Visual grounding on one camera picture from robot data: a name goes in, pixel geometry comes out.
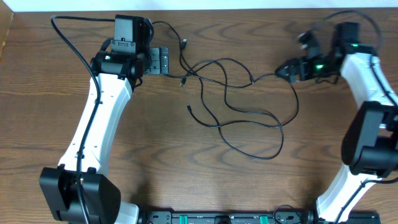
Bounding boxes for black usb cable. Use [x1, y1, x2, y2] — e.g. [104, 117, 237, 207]
[186, 57, 300, 129]
[141, 39, 285, 161]

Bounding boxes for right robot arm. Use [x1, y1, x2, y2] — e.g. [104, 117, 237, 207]
[275, 22, 397, 223]

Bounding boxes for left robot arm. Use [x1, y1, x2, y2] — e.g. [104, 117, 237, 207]
[39, 15, 169, 223]

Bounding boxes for wooden side panel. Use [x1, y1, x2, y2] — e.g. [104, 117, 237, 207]
[0, 0, 14, 55]

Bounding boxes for left camera black cable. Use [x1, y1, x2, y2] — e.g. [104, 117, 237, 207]
[50, 14, 184, 224]

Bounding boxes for camera black cable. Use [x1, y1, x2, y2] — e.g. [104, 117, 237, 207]
[50, 14, 184, 224]
[306, 9, 398, 224]

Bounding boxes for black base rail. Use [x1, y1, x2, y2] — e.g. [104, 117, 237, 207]
[136, 203, 381, 224]

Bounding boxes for right camera black cable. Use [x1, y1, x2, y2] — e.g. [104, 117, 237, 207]
[306, 9, 398, 224]

